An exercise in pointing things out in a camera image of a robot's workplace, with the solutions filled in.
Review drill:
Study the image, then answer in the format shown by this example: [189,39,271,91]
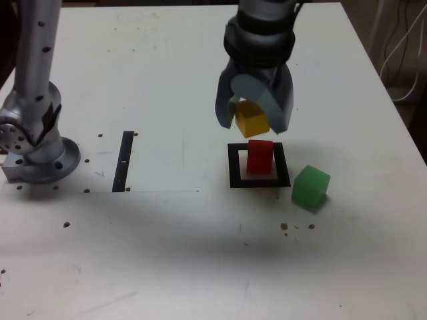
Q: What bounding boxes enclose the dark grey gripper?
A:
[214,59,295,135]

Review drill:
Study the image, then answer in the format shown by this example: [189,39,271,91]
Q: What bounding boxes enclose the yellow cube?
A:
[233,101,270,139]

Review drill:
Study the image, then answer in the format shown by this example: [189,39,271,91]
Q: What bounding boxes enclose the red cube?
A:
[246,139,274,175]

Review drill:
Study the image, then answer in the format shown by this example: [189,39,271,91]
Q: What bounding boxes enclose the green cube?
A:
[291,165,331,213]

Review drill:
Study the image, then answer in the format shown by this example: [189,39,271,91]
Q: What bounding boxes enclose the black tape square outline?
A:
[228,142,292,189]

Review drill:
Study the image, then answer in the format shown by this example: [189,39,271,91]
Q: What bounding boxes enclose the black tape strip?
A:
[112,131,135,193]

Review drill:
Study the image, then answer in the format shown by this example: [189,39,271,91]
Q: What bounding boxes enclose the white cable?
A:
[393,0,422,101]
[380,13,427,77]

